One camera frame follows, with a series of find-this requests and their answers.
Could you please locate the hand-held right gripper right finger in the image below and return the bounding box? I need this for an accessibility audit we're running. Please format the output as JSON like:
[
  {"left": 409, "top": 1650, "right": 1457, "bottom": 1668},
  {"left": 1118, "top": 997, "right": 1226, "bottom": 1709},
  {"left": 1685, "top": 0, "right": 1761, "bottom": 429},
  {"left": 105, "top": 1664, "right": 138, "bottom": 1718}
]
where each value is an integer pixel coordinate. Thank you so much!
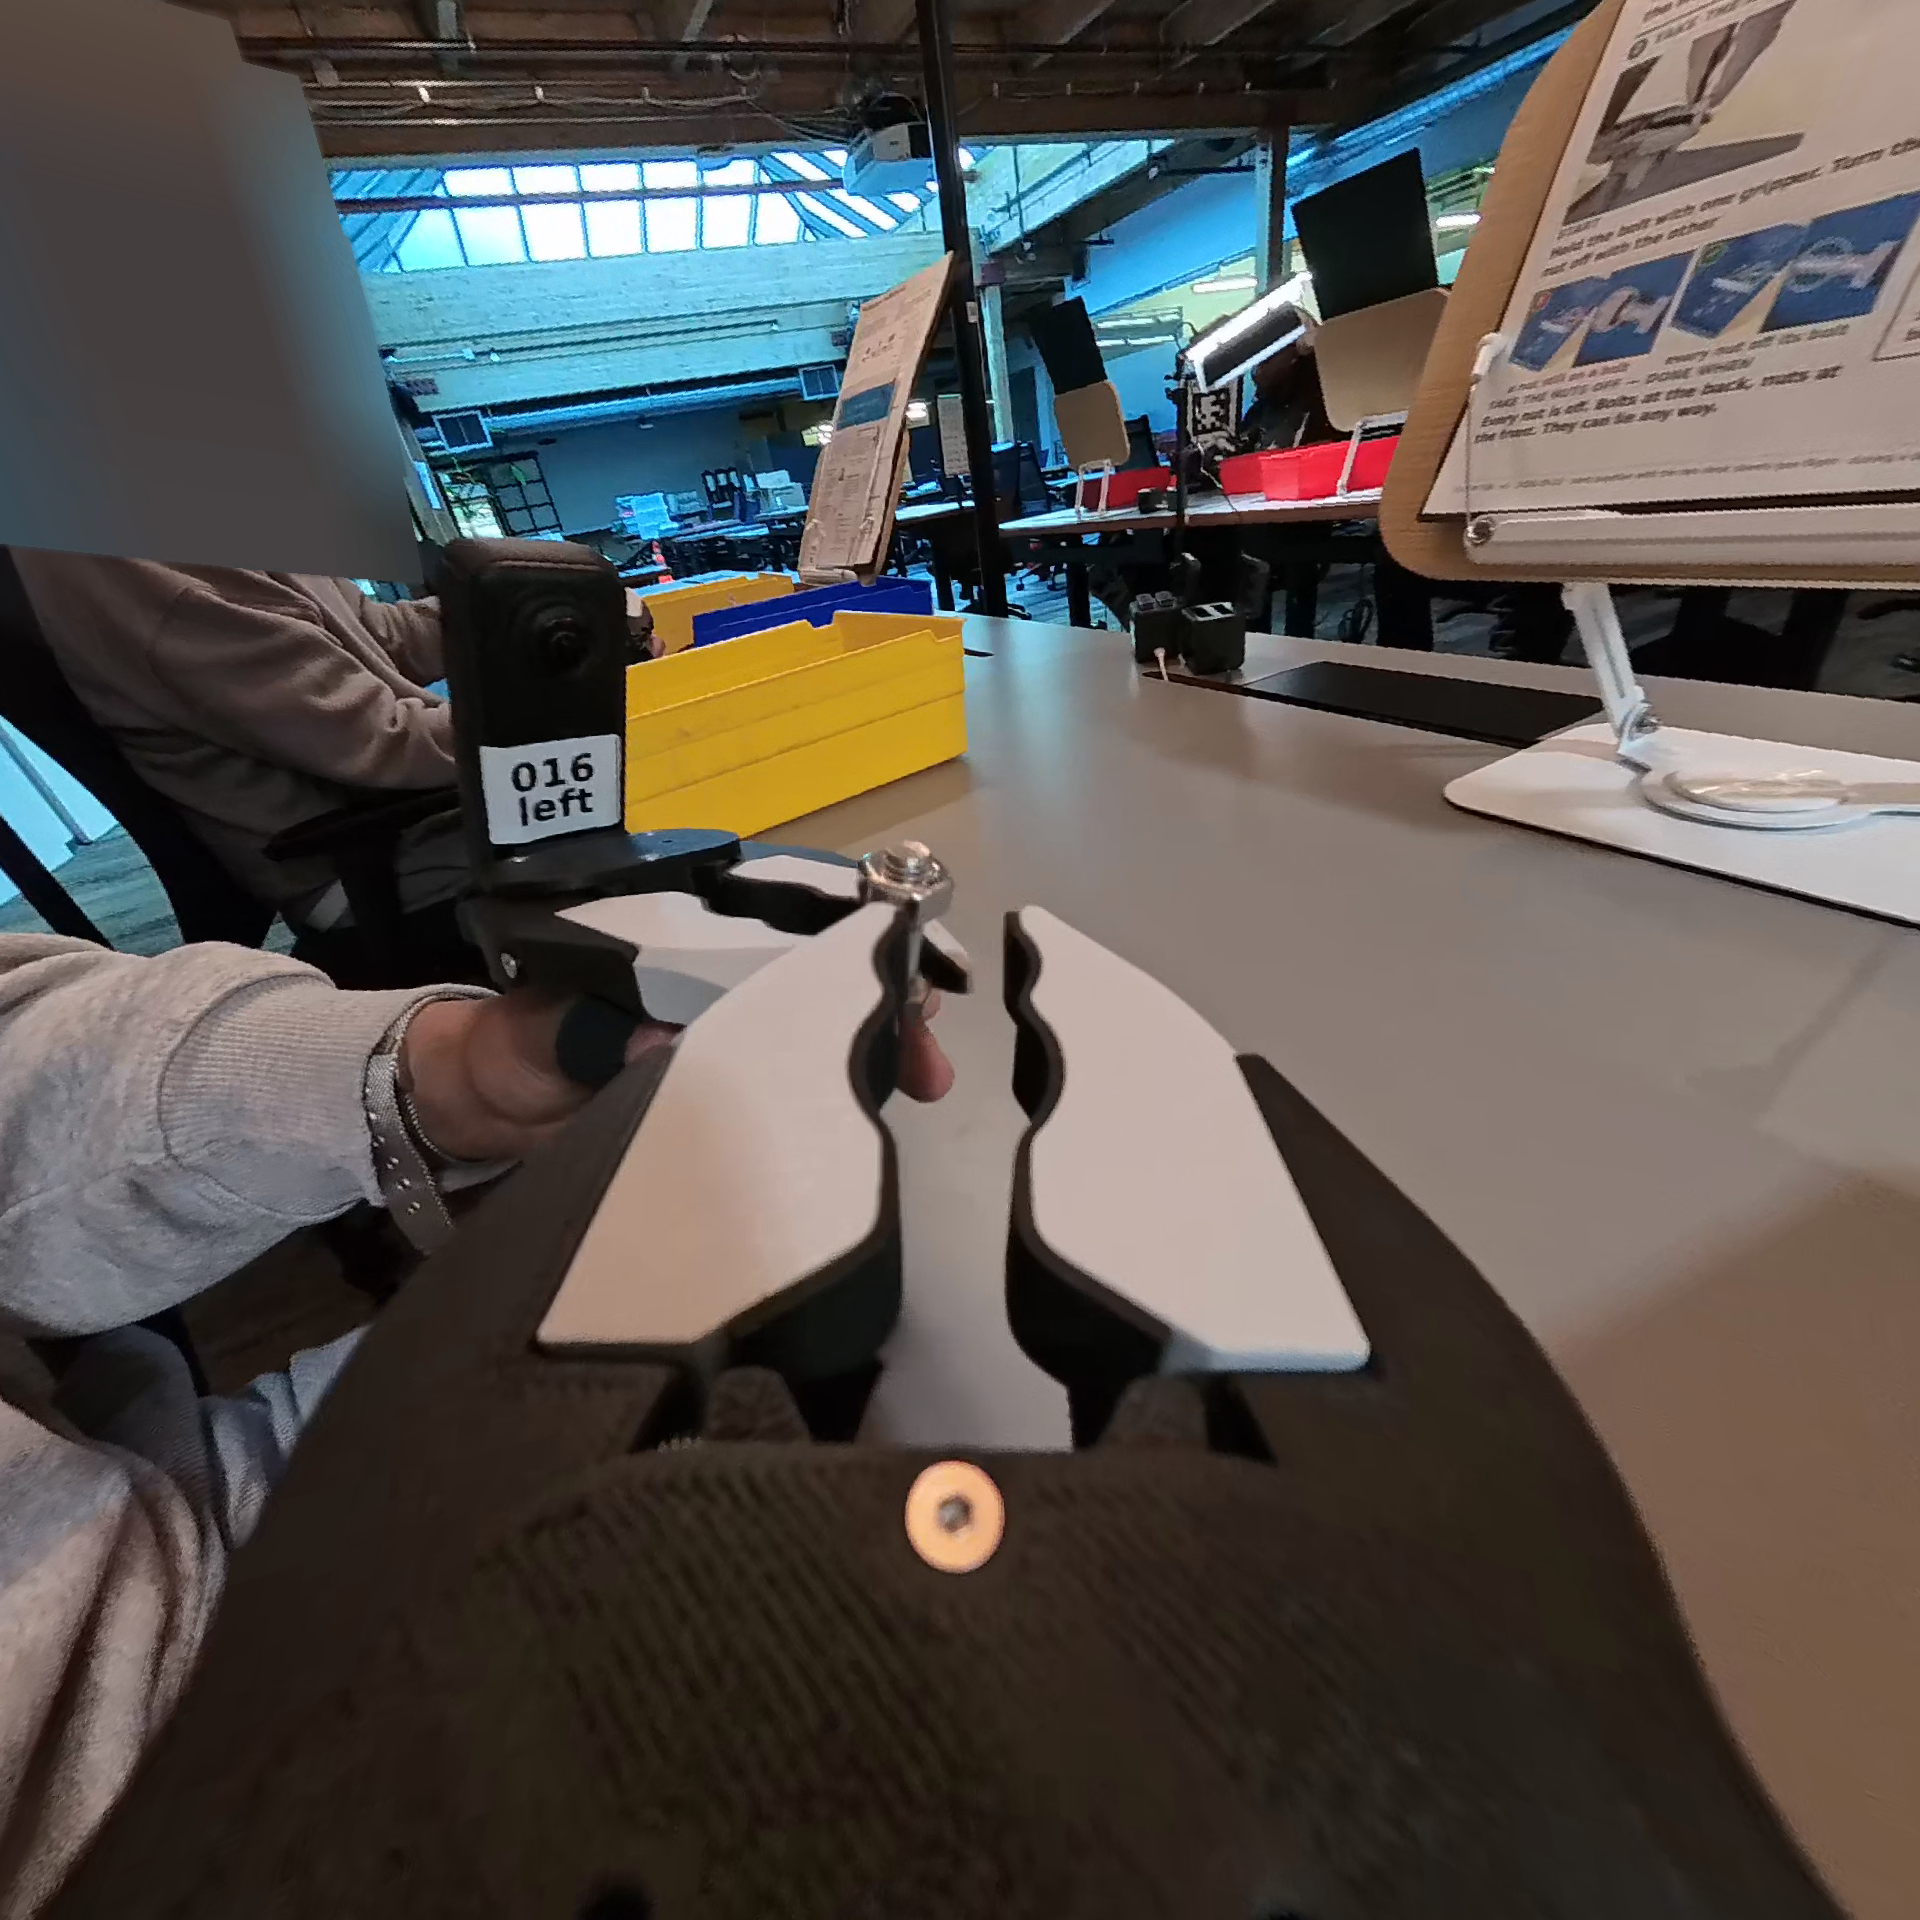
[{"left": 1005, "top": 902, "right": 1374, "bottom": 1378}]

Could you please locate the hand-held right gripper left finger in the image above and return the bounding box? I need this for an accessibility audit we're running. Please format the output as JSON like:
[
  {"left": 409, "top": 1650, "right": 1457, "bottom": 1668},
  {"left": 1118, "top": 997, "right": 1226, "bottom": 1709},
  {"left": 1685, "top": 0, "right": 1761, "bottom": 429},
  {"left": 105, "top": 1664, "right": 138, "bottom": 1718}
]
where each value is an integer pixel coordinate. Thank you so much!
[{"left": 534, "top": 900, "right": 907, "bottom": 1378}]

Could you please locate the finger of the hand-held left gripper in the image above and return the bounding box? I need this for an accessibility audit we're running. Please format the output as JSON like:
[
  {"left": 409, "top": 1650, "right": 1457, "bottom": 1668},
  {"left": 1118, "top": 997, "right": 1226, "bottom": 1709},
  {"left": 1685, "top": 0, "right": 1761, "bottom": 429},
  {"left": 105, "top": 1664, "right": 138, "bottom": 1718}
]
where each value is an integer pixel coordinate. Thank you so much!
[
  {"left": 550, "top": 890, "right": 798, "bottom": 1029},
  {"left": 705, "top": 847, "right": 977, "bottom": 993}
]

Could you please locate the metal bolt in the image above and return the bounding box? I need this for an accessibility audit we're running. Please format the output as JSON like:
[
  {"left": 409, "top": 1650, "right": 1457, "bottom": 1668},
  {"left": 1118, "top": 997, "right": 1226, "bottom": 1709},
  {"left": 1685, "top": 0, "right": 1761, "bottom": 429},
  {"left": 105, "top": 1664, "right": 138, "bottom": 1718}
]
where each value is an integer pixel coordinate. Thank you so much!
[{"left": 882, "top": 838, "right": 939, "bottom": 1045}]

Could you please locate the person's left forearm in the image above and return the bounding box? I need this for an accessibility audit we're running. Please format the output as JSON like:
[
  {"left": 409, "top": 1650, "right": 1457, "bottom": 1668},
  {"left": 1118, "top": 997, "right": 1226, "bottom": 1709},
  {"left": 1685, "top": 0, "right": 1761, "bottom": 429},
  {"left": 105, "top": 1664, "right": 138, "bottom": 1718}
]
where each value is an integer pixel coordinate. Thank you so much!
[{"left": 0, "top": 929, "right": 414, "bottom": 1337}]

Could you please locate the grey desk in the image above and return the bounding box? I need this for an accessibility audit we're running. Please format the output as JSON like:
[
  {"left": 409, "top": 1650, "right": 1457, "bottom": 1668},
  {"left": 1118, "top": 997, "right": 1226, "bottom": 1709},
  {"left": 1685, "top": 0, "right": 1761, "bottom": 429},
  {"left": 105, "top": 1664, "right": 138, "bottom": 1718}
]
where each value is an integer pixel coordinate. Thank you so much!
[{"left": 757, "top": 613, "right": 1920, "bottom": 1920}]

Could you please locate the black desk mat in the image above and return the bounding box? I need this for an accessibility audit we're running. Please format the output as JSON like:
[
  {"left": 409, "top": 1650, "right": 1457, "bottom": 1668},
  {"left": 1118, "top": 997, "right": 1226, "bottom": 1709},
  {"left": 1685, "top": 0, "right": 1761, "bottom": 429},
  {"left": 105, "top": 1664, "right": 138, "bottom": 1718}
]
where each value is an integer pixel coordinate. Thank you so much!
[{"left": 1245, "top": 660, "right": 1604, "bottom": 749}]

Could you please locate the desk lamp light bar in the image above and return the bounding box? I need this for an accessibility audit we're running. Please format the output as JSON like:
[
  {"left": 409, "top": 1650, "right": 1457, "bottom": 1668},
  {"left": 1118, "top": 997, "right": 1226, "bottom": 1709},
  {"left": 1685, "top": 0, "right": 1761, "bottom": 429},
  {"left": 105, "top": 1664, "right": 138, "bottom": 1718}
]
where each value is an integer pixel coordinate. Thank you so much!
[{"left": 1178, "top": 273, "right": 1314, "bottom": 376}]

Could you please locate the person's left hand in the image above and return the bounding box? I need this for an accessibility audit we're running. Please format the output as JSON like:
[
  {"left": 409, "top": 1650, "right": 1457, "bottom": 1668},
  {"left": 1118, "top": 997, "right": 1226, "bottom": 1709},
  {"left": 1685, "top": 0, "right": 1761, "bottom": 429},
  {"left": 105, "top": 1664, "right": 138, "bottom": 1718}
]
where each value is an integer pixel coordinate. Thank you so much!
[{"left": 397, "top": 983, "right": 960, "bottom": 1168}]

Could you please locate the yellow plastic bin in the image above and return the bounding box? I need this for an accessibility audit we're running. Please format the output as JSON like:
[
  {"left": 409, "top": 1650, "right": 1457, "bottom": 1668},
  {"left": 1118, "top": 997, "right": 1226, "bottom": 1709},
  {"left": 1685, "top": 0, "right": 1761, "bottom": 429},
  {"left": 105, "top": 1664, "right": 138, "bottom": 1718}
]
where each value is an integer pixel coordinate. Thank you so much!
[
  {"left": 621, "top": 608, "right": 969, "bottom": 840},
  {"left": 637, "top": 568, "right": 798, "bottom": 654}
]

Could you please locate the black office chair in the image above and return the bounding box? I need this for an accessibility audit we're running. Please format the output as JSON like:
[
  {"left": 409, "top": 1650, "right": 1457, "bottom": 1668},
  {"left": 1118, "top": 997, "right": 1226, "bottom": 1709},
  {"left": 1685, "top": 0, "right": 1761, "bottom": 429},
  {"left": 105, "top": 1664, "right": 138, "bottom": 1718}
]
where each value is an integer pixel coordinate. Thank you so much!
[{"left": 0, "top": 546, "right": 467, "bottom": 991}]

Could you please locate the blue plastic bin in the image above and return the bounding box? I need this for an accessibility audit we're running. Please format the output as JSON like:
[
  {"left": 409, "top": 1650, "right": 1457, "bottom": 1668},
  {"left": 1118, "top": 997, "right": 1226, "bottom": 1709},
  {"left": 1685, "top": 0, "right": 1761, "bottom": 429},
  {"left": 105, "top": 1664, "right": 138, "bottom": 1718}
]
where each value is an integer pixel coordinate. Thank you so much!
[{"left": 690, "top": 574, "right": 936, "bottom": 649}]

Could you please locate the silver wristwatch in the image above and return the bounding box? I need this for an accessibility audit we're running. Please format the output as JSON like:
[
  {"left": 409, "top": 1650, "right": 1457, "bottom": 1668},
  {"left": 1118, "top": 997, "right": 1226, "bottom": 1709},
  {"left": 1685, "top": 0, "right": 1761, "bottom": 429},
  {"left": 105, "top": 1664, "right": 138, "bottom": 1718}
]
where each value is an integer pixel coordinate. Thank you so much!
[{"left": 363, "top": 997, "right": 518, "bottom": 1255}]

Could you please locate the brown cardboard instruction board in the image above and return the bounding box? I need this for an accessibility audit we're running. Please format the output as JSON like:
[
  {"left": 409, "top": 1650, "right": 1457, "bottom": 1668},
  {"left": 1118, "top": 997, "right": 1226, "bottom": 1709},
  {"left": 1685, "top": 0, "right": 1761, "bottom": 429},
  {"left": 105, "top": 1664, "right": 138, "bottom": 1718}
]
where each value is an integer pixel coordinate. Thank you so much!
[{"left": 801, "top": 252, "right": 958, "bottom": 584}]

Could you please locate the black pillar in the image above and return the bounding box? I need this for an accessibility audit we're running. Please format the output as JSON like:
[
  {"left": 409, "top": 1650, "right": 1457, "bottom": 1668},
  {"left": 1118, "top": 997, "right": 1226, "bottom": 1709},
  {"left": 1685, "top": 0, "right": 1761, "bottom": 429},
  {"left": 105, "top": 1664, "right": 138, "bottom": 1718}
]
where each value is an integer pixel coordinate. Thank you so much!
[{"left": 918, "top": 0, "right": 1011, "bottom": 617}]

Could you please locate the red plastic bin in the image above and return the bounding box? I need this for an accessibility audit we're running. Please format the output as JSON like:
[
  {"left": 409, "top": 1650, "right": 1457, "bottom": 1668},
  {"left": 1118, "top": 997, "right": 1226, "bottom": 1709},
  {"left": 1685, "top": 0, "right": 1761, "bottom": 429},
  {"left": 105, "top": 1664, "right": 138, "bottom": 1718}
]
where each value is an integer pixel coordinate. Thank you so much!
[
  {"left": 1267, "top": 438, "right": 1402, "bottom": 501},
  {"left": 1110, "top": 455, "right": 1278, "bottom": 514}
]

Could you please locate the wooden table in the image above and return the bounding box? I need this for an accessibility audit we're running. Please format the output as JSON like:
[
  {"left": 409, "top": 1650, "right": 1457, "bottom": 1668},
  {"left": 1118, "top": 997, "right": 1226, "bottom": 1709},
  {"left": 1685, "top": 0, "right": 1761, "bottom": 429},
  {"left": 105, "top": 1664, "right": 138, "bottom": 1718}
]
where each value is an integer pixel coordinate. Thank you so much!
[{"left": 996, "top": 487, "right": 1390, "bottom": 542}]

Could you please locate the white ceiling projector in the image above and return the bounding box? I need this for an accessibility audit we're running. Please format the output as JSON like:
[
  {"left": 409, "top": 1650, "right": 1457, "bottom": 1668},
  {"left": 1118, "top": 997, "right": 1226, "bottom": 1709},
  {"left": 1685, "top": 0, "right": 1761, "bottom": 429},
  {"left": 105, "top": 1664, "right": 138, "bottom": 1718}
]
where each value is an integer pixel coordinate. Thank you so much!
[{"left": 844, "top": 118, "right": 939, "bottom": 197}]

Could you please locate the person's grey sweatshirt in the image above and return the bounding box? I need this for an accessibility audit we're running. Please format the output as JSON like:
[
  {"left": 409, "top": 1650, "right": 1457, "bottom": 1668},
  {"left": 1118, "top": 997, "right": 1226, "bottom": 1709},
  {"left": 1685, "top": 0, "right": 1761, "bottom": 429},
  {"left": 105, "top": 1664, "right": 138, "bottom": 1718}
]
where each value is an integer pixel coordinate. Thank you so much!
[{"left": 0, "top": 1319, "right": 362, "bottom": 1920}]

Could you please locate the large pale document board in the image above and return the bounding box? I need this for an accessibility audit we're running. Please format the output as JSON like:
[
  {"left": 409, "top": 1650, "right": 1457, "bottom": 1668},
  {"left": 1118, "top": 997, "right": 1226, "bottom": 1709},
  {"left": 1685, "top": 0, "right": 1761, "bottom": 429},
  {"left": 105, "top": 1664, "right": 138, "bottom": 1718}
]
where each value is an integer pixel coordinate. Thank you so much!
[{"left": 1313, "top": 288, "right": 1450, "bottom": 436}]

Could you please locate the wooden document board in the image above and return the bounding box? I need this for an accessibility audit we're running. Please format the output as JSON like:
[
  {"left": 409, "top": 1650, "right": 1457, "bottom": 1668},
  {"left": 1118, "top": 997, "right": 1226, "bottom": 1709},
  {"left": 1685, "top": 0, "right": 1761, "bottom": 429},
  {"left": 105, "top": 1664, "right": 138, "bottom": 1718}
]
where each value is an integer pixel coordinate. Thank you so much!
[{"left": 1380, "top": 0, "right": 1920, "bottom": 589}]

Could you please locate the printed instruction sheet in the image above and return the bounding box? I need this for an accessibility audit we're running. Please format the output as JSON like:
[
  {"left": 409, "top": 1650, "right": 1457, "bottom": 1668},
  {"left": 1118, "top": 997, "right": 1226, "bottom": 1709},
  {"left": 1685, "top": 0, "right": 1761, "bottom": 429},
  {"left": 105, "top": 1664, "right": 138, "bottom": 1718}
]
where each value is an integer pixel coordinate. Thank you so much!
[{"left": 1421, "top": 0, "right": 1920, "bottom": 518}]

